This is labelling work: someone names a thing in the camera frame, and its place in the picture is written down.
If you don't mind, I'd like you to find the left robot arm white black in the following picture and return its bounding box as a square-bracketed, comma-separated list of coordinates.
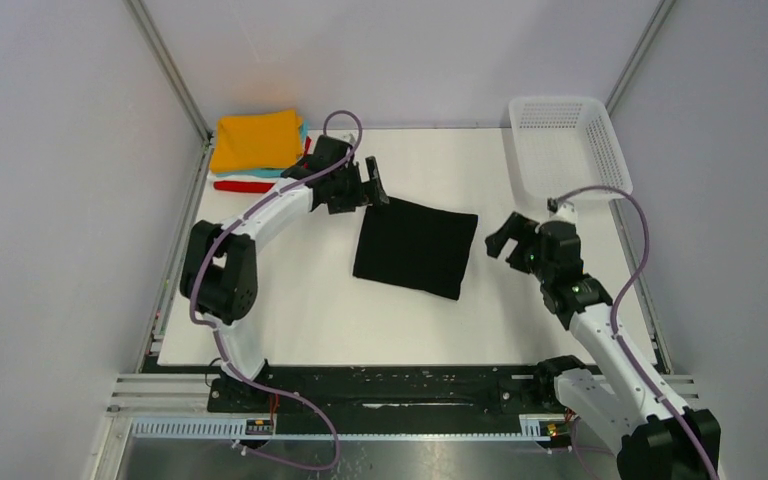
[179, 134, 389, 411]

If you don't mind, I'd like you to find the black t shirt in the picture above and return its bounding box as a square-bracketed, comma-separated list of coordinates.
[352, 197, 478, 301]

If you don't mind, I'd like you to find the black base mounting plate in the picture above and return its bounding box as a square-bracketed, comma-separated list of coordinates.
[207, 365, 566, 434]

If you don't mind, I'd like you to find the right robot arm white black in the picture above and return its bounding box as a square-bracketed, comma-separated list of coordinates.
[485, 212, 721, 479]

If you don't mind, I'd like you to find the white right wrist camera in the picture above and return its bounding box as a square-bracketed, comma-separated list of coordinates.
[547, 199, 578, 225]

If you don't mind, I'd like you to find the folded orange t shirt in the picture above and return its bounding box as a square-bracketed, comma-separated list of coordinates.
[209, 109, 304, 174]

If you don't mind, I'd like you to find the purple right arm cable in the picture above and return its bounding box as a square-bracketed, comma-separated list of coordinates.
[546, 185, 720, 480]

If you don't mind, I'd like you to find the white slotted cable duct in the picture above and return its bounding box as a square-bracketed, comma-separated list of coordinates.
[131, 416, 552, 442]

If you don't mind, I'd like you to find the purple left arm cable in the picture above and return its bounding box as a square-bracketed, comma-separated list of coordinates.
[188, 109, 364, 473]

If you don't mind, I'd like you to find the folded teal t shirt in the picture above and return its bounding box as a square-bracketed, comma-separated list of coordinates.
[223, 120, 311, 178]

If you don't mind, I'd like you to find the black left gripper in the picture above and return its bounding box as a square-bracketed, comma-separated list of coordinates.
[328, 157, 386, 214]

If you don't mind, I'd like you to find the white plastic basket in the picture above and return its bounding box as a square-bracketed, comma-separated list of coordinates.
[508, 96, 633, 201]

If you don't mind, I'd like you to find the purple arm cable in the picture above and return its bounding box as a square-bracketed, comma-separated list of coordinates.
[188, 109, 364, 473]
[546, 185, 720, 480]

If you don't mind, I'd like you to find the folded red t shirt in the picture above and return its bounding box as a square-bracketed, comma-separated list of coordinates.
[210, 134, 303, 194]

